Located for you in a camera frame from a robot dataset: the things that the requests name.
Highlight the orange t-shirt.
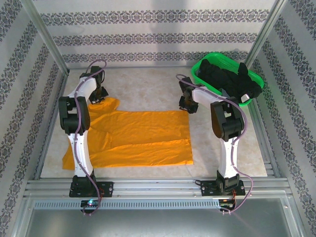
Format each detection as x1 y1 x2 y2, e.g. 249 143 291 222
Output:
61 97 194 171

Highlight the black t-shirt pile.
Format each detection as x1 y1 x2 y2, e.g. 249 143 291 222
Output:
197 59 263 104

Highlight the green plastic basket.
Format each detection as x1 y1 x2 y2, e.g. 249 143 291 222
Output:
191 51 265 107

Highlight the grey sheet metal panel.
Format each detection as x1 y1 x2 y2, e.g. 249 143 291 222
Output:
14 195 306 237

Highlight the aluminium frame rail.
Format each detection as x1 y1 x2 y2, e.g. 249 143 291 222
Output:
66 65 198 71

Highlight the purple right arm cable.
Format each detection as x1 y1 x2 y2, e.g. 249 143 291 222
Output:
175 73 255 214

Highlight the aluminium frame post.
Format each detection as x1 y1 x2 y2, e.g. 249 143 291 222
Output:
21 0 70 75
245 0 289 69

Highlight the wide aluminium base rail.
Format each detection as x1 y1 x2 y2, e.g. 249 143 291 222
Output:
24 179 290 198

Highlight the slotted grey cable duct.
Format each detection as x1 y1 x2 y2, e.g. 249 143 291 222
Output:
33 198 221 210

